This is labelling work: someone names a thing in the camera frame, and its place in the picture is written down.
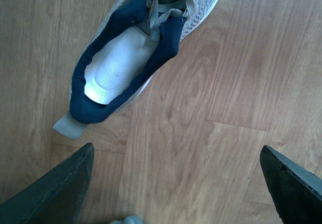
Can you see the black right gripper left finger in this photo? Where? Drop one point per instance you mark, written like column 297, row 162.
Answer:
column 58, row 196

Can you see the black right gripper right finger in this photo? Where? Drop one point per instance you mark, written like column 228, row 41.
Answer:
column 295, row 191

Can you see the grey knit sneaker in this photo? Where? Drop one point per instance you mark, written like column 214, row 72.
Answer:
column 136, row 38

